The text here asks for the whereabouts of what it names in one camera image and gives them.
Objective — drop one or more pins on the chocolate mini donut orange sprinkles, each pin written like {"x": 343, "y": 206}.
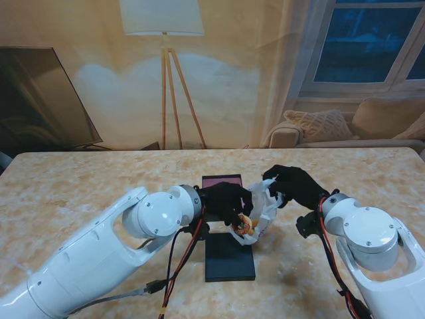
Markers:
{"x": 242, "y": 226}

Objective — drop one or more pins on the white plastic bag orange print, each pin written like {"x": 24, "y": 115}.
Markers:
{"x": 262, "y": 206}

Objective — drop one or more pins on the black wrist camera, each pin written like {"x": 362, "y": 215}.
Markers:
{"x": 307, "y": 226}
{"x": 199, "y": 231}

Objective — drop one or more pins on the black gift box pink inside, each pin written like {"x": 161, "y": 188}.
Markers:
{"x": 219, "y": 181}

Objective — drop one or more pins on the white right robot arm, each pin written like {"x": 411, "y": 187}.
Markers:
{"x": 372, "y": 236}

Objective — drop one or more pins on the knitted beige cushion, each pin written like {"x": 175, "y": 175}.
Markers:
{"x": 318, "y": 126}

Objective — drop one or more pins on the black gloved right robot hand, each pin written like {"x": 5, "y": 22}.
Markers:
{"x": 300, "y": 189}

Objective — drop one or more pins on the tripod floor lamp white shade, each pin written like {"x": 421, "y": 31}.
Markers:
{"x": 162, "y": 16}

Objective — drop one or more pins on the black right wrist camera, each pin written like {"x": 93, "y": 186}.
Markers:
{"x": 307, "y": 226}

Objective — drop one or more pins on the dark flat television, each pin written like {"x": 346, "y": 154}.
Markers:
{"x": 33, "y": 99}

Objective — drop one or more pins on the black flat box lid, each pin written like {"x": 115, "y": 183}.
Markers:
{"x": 229, "y": 259}

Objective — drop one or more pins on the beige sofa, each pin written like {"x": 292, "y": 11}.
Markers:
{"x": 382, "y": 116}

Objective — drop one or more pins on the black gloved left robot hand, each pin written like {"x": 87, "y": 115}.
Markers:
{"x": 225, "y": 199}

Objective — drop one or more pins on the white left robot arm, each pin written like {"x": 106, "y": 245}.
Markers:
{"x": 99, "y": 252}

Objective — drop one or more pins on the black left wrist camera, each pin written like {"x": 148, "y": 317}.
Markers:
{"x": 199, "y": 231}

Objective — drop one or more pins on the white framed window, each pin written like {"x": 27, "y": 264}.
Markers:
{"x": 358, "y": 43}

